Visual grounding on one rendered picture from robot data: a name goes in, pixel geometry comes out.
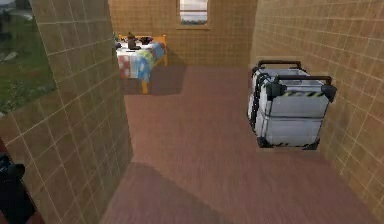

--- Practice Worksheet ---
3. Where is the wooden bed with patchwork quilt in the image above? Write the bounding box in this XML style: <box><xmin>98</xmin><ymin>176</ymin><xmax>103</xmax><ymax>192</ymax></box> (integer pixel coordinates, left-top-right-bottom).
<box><xmin>114</xmin><ymin>33</ymin><xmax>169</xmax><ymax>95</ymax></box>

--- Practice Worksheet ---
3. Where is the grey metal bin with handles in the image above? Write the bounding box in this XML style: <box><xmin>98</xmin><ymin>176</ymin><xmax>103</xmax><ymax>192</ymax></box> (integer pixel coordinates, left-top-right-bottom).
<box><xmin>246</xmin><ymin>59</ymin><xmax>338</xmax><ymax>151</ymax></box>

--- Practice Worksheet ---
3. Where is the black object at doorway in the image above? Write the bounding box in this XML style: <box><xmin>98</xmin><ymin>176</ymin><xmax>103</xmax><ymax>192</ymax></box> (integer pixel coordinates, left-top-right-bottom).
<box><xmin>0</xmin><ymin>153</ymin><xmax>37</xmax><ymax>224</ymax></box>

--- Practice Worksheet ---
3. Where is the window with wooden frame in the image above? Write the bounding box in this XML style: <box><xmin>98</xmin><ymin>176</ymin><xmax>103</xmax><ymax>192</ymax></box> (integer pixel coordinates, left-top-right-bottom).
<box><xmin>176</xmin><ymin>0</ymin><xmax>212</xmax><ymax>31</ymax></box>

